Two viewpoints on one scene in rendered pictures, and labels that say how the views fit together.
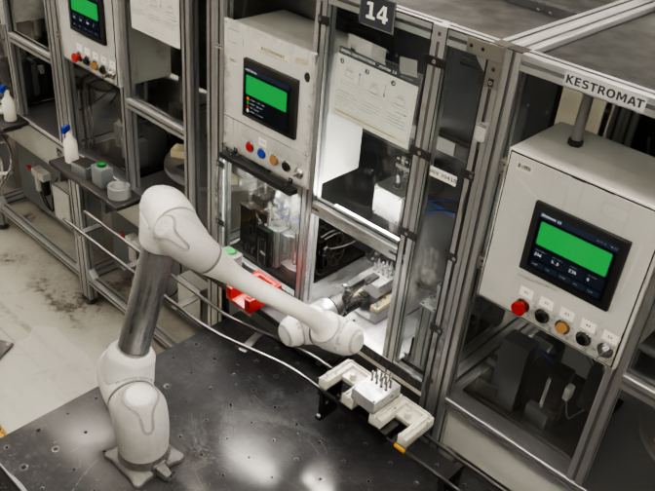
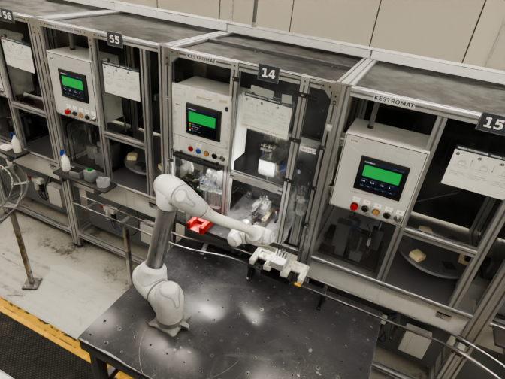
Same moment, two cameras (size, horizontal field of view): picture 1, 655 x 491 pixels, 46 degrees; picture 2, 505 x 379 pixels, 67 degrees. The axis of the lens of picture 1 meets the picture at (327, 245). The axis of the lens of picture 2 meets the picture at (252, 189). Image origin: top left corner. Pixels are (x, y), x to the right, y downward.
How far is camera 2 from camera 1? 0.64 m
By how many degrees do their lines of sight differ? 16
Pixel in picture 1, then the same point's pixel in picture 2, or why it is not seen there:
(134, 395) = (167, 288)
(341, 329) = (264, 233)
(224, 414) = (201, 288)
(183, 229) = (192, 195)
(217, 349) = (182, 256)
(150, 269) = (165, 219)
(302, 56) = (223, 98)
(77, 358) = (83, 278)
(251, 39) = (190, 92)
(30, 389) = (61, 301)
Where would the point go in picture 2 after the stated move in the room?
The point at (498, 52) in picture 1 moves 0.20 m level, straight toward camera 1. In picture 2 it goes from (338, 87) to (349, 101)
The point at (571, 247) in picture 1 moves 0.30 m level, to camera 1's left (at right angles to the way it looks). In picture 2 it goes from (380, 174) to (329, 177)
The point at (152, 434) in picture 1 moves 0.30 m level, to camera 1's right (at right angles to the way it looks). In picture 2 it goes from (179, 307) to (232, 299)
